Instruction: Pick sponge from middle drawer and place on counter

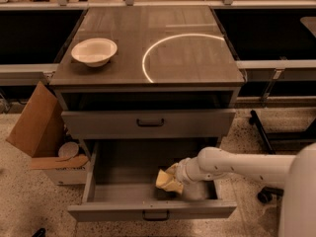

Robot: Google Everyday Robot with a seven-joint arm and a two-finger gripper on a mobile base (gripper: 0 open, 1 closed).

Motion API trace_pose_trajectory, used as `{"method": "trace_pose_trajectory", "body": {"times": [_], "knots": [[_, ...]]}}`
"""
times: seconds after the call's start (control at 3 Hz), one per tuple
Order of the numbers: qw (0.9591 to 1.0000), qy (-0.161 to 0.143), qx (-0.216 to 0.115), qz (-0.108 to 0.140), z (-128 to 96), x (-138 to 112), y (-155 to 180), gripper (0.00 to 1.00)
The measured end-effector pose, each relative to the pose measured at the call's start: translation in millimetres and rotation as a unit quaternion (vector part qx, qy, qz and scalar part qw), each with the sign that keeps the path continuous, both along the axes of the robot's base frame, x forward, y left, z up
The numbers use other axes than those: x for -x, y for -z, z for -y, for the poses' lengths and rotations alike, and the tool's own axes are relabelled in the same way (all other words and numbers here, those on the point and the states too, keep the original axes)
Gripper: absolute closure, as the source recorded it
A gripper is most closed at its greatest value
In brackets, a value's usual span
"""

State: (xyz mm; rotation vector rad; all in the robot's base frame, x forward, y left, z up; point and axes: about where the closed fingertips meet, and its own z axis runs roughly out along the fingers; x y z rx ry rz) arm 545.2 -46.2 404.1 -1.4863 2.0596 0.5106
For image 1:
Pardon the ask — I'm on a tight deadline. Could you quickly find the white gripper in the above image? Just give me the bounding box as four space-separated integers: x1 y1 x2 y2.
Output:
164 157 225 195

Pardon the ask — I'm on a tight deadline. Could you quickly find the yellow sponge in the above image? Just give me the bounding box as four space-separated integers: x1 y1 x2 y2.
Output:
156 170 174 191

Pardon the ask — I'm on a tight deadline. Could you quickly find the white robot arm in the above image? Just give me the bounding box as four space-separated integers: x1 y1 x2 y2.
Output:
156 143 316 237

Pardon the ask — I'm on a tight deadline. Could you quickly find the open middle drawer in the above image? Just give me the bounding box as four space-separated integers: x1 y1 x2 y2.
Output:
68 138 236 222

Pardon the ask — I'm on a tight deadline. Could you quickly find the grey top drawer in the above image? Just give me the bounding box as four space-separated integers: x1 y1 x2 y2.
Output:
61 109 235 139

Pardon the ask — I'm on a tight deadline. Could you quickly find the grey drawer cabinet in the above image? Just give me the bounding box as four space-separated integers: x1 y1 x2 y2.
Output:
50 6 245 154

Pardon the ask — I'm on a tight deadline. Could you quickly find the white bowl on counter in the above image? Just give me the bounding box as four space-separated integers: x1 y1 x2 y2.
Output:
71 38 118 67

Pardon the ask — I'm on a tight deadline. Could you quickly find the black office chair base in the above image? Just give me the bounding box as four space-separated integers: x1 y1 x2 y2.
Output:
257 187 283 203

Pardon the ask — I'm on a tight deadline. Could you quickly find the black cart leg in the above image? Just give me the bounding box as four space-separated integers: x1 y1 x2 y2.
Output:
249 110 275 154

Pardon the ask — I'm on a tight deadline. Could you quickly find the cardboard box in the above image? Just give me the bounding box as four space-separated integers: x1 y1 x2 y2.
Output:
7 82 90 185

